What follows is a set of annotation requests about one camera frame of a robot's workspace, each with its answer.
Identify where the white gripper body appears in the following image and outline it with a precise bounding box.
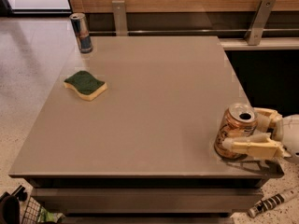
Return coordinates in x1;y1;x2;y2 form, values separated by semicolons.
276;114;299;164

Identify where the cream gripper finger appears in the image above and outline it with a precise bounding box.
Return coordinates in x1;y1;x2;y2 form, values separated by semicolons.
222;133;292;160
254;107;282;133

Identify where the orange soda can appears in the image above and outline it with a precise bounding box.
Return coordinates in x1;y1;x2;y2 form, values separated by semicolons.
214;103;257;160

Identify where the silver blue redbull can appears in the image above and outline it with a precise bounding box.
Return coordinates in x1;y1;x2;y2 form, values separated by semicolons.
70;13;93;53

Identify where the black white striped tube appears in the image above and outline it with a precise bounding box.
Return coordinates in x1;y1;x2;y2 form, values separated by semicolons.
248;188;298;218

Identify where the grey table drawer front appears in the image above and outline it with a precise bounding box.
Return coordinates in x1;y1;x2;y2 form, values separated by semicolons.
32;189;263;214

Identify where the green yellow sponge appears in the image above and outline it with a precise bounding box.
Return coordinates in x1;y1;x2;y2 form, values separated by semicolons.
64;70;107;101

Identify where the black object bottom left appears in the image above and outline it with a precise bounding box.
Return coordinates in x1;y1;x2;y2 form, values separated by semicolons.
0;185;28;224

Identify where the right metal wall bracket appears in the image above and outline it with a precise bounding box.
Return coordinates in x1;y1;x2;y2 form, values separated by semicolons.
244;0;277;46

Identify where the metal wall bracket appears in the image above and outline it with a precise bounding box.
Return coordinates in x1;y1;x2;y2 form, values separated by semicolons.
244;0;277;46
112;0;128;36

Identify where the horizontal metal rail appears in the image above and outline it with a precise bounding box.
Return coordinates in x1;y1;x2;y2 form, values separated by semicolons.
89;27;299;37

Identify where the left metal wall bracket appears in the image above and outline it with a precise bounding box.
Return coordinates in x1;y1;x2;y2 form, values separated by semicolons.
112;0;128;36

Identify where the wire basket with green item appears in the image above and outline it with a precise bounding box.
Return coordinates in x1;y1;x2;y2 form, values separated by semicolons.
21;198;65;224

